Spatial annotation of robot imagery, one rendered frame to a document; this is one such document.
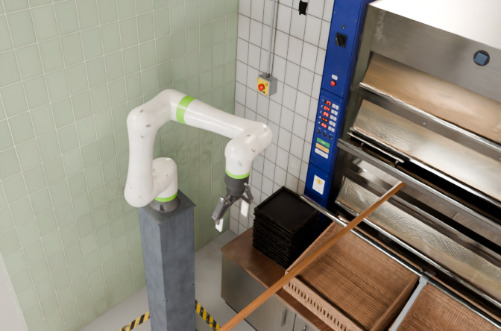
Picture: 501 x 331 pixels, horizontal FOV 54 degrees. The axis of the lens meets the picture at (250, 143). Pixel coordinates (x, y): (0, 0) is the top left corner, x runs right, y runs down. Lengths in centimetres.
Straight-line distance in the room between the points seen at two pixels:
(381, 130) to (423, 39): 52
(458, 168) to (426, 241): 50
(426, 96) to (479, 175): 42
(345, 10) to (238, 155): 103
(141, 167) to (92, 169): 72
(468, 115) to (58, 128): 188
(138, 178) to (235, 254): 112
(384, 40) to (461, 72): 38
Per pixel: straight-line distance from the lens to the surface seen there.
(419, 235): 277
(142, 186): 216
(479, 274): 273
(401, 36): 235
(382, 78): 246
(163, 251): 253
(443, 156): 246
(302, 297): 284
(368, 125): 259
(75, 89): 248
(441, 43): 227
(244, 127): 184
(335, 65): 256
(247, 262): 302
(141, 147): 200
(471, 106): 232
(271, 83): 287
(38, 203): 271
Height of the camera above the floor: 287
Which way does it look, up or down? 36 degrees down
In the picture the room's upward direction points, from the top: 4 degrees clockwise
